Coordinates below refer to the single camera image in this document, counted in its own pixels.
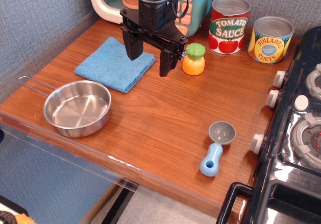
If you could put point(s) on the blue handled grey toy spoon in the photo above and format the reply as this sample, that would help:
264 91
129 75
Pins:
221 133

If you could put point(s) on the tomato sauce can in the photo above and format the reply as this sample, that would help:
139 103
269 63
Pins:
228 23

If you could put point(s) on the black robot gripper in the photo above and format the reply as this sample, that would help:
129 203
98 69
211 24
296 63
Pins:
154 23

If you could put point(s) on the orange toy carrot shaker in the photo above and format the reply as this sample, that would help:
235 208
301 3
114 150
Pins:
194 61

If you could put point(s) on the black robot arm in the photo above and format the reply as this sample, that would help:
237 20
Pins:
154 23

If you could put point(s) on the blue folded cloth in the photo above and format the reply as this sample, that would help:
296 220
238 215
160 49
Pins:
110 66

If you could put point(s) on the pineapple slices can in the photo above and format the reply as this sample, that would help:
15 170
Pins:
270 39

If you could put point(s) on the teal toy microwave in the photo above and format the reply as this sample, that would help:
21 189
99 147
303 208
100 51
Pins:
109 10

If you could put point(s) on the stainless steel pan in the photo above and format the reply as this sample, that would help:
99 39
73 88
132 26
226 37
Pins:
76 109

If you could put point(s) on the black toy stove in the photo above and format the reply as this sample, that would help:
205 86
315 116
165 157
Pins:
286 186

